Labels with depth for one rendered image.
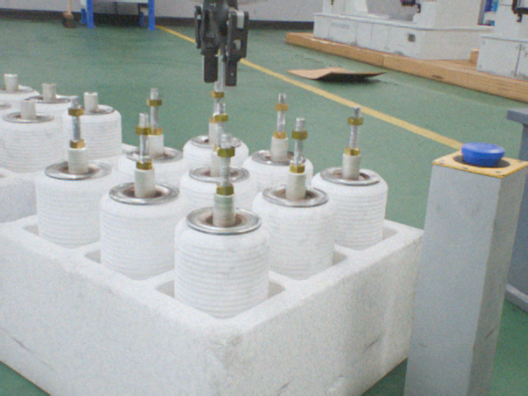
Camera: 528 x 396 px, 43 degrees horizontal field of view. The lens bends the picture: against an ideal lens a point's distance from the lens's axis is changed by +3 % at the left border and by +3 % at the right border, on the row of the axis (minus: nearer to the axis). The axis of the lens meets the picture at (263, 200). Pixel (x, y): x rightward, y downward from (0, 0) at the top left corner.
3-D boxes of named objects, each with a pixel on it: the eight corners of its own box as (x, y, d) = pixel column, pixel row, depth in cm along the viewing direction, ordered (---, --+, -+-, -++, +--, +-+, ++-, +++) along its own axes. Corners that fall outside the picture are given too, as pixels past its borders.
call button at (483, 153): (469, 158, 69) (472, 139, 69) (507, 166, 67) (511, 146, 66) (452, 165, 66) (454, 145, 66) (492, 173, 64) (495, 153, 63)
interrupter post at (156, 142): (143, 159, 86) (143, 135, 85) (148, 155, 88) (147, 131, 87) (162, 161, 86) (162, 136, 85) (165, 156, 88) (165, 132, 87)
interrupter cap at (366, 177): (362, 170, 87) (362, 165, 86) (391, 186, 80) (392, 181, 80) (309, 172, 84) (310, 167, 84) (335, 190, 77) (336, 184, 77)
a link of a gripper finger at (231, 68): (223, 47, 88) (223, 85, 90) (233, 49, 85) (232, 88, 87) (233, 47, 89) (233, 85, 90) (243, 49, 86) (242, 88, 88)
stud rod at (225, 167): (219, 206, 64) (220, 132, 62) (228, 206, 65) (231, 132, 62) (219, 209, 63) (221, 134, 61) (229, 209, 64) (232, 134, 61)
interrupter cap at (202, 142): (182, 141, 97) (182, 136, 97) (228, 138, 101) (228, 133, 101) (203, 153, 91) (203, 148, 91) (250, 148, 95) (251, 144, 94)
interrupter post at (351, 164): (353, 176, 83) (355, 151, 82) (362, 181, 81) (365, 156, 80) (337, 177, 83) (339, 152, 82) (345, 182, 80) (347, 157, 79)
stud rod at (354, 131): (353, 165, 82) (360, 106, 80) (355, 167, 81) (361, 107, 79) (346, 165, 82) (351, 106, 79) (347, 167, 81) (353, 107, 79)
